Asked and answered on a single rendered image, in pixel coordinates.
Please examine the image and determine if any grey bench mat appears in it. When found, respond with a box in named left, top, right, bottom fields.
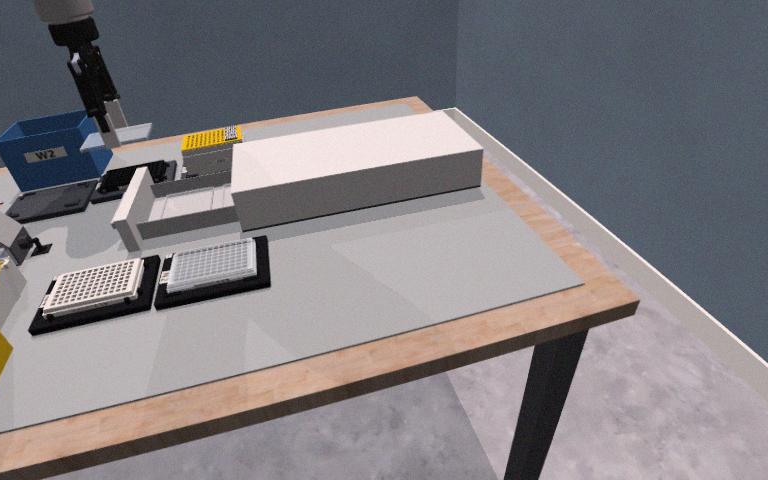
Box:
left=0, top=180, right=585, bottom=434

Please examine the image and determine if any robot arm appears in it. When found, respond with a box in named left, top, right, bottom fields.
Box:
left=32, top=0, right=94, bottom=25

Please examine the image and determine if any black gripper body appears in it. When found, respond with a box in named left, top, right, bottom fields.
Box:
left=48, top=16, right=99, bottom=73

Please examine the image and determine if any blue open-top bin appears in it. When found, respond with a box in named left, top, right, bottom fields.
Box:
left=0, top=110, right=113, bottom=192

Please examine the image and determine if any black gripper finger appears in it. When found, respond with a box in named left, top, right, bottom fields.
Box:
left=91, top=45, right=128, bottom=129
left=67, top=52, right=122, bottom=150

